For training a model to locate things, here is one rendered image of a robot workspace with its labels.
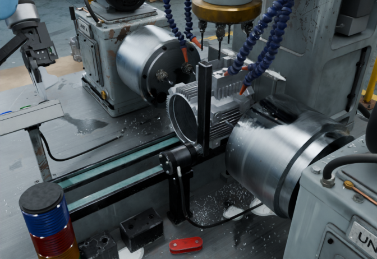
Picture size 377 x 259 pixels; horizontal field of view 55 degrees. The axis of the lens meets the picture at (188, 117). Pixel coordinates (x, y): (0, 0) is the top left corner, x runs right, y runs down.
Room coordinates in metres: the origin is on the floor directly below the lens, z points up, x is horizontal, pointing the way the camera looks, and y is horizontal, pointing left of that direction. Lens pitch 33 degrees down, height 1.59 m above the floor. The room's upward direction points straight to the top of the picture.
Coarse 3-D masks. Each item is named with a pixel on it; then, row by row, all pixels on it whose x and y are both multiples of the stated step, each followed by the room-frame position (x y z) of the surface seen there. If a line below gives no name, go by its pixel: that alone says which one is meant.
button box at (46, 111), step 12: (24, 108) 0.81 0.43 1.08; (36, 108) 0.83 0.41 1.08; (48, 108) 0.84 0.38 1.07; (60, 108) 0.85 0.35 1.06; (0, 120) 0.77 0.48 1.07; (12, 120) 0.78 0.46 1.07; (24, 120) 0.79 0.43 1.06; (36, 120) 0.81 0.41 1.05; (48, 120) 0.82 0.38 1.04; (0, 132) 0.75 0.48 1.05; (12, 132) 0.80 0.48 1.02
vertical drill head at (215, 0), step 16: (192, 0) 0.94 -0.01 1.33; (208, 0) 0.90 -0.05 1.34; (224, 0) 0.88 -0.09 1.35; (240, 0) 0.88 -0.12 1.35; (256, 0) 0.93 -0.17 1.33; (208, 16) 0.87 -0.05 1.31; (224, 16) 0.85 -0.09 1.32; (240, 16) 0.86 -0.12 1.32; (256, 16) 0.89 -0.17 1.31; (224, 32) 0.88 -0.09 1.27
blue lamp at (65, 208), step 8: (64, 200) 0.37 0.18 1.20; (56, 208) 0.35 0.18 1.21; (64, 208) 0.36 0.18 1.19; (24, 216) 0.34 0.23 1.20; (32, 216) 0.34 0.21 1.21; (40, 216) 0.34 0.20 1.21; (48, 216) 0.34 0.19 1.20; (56, 216) 0.35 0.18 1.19; (64, 216) 0.36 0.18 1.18; (32, 224) 0.34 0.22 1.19; (40, 224) 0.34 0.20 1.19; (48, 224) 0.34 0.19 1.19; (56, 224) 0.34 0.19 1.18; (64, 224) 0.35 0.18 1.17; (32, 232) 0.34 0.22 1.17; (40, 232) 0.34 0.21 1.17; (48, 232) 0.34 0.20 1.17; (56, 232) 0.34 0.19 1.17
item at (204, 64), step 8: (200, 64) 0.73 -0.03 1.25; (208, 64) 0.73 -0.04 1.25; (200, 72) 0.73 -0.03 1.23; (208, 72) 0.72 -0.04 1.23; (200, 80) 0.73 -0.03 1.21; (208, 80) 0.72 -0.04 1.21; (200, 88) 0.73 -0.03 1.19; (208, 88) 0.72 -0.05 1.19; (200, 96) 0.73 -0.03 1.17; (208, 96) 0.72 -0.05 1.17; (200, 104) 0.73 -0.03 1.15; (208, 104) 0.72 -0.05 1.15; (200, 112) 0.73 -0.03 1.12; (208, 112) 0.72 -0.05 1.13; (200, 120) 0.73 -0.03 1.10; (208, 120) 0.73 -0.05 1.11; (200, 128) 0.73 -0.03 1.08; (208, 128) 0.73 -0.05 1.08; (200, 136) 0.73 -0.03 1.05; (208, 136) 0.73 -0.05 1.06; (200, 144) 0.73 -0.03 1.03; (208, 144) 0.73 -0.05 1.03; (200, 152) 0.73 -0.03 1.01; (208, 152) 0.73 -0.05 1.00
